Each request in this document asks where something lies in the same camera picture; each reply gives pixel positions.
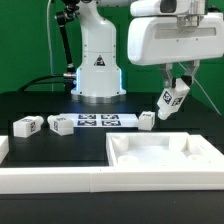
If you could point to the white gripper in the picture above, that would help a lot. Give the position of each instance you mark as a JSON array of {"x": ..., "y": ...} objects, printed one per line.
[{"x": 159, "y": 40}]

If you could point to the white square table top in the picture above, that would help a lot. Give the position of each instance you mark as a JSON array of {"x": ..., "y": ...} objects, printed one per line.
[{"x": 160, "y": 149}]

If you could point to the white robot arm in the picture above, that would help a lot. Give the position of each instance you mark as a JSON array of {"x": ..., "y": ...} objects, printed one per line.
[{"x": 98, "y": 77}]

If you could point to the white marker sheet with tags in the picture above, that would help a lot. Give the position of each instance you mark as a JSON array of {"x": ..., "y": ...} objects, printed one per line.
[{"x": 102, "y": 120}]

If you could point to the white U-shaped fence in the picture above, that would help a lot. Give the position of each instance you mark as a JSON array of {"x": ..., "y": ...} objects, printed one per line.
[{"x": 109, "y": 178}]

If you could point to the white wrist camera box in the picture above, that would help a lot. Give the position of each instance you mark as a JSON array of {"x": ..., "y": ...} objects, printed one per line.
[{"x": 142, "y": 8}]

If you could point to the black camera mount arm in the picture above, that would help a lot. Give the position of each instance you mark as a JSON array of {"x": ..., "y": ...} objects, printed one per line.
[{"x": 62, "y": 18}]

